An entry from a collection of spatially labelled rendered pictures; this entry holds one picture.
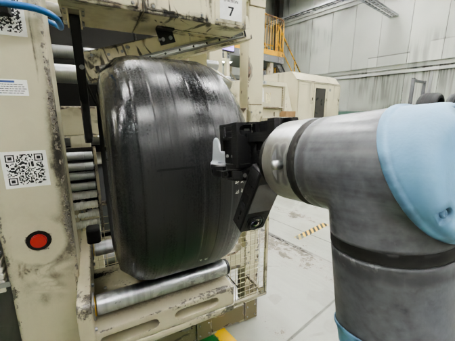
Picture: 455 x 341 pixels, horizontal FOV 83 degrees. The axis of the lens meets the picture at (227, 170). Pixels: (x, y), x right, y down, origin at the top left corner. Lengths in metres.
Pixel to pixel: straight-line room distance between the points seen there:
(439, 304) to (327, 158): 0.12
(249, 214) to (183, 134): 0.21
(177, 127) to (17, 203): 0.38
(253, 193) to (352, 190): 0.17
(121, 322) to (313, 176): 0.60
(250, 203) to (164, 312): 0.45
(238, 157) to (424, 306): 0.23
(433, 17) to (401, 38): 1.00
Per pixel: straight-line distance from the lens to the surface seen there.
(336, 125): 0.23
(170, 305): 0.74
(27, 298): 0.78
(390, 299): 0.23
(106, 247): 0.95
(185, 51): 1.12
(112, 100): 0.54
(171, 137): 0.48
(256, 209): 0.37
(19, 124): 0.66
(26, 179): 0.67
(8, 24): 0.68
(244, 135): 0.35
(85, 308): 0.66
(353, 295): 0.24
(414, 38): 12.01
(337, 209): 0.22
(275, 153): 0.27
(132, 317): 0.73
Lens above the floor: 1.33
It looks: 13 degrees down
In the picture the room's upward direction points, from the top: straight up
